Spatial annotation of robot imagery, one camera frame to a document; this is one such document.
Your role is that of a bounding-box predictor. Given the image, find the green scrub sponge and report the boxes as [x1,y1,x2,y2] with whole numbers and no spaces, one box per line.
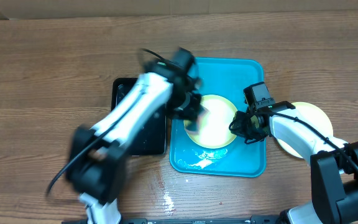
[184,107,209,133]

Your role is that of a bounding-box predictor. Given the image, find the teal plastic tray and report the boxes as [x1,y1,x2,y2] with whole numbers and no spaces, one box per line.
[169,57,266,177]

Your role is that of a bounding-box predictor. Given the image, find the yellow-green plate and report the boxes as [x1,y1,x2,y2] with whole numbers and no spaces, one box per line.
[276,101,334,159]
[186,95,237,149]

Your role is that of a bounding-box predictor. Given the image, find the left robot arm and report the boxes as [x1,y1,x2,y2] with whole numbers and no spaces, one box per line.
[62,48,201,223]

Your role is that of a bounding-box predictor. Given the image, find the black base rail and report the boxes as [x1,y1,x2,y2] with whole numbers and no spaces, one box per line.
[61,214,284,224]

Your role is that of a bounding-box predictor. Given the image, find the black water tray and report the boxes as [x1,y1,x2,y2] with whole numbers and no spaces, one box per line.
[111,78,167,156]

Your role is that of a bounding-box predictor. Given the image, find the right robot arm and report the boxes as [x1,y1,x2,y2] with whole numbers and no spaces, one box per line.
[229,82,358,223]

